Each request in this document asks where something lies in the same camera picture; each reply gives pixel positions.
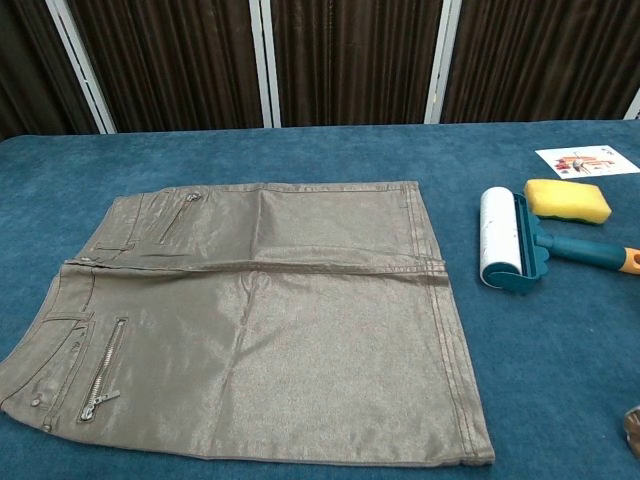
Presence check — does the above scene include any teal lint roller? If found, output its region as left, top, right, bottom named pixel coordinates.
left=479, top=188, right=640, bottom=296

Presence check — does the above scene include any shiny grey-brown skirt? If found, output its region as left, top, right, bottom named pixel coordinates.
left=0, top=180, right=497, bottom=466

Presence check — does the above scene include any brown pleated folding screen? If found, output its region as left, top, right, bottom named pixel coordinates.
left=0, top=0, right=640, bottom=143

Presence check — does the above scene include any yellow green sponge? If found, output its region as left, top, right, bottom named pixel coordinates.
left=523, top=178, right=613, bottom=226

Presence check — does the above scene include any white printed card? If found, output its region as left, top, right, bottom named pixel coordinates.
left=534, top=144, right=640, bottom=179

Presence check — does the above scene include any brown round object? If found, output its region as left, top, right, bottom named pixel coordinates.
left=622, top=405, right=640, bottom=446

